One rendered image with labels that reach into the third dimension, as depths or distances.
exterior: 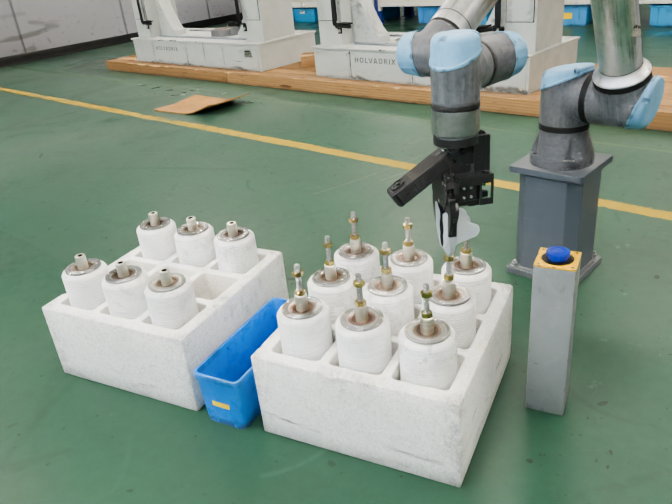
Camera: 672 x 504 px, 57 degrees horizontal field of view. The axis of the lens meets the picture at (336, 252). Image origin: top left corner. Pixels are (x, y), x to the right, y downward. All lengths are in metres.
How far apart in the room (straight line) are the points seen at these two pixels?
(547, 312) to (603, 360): 0.32
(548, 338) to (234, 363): 0.63
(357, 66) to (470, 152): 2.85
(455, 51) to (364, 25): 3.03
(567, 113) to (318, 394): 0.87
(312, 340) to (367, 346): 0.11
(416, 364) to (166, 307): 0.52
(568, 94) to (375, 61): 2.31
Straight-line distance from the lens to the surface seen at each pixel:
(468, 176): 1.02
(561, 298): 1.14
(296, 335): 1.11
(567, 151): 1.58
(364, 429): 1.12
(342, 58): 3.91
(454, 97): 0.97
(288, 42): 4.63
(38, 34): 7.58
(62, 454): 1.37
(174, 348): 1.27
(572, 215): 1.61
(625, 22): 1.41
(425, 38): 1.13
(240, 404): 1.24
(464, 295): 1.13
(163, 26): 5.62
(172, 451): 1.28
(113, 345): 1.40
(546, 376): 1.23
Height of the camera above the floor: 0.84
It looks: 27 degrees down
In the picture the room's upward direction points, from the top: 6 degrees counter-clockwise
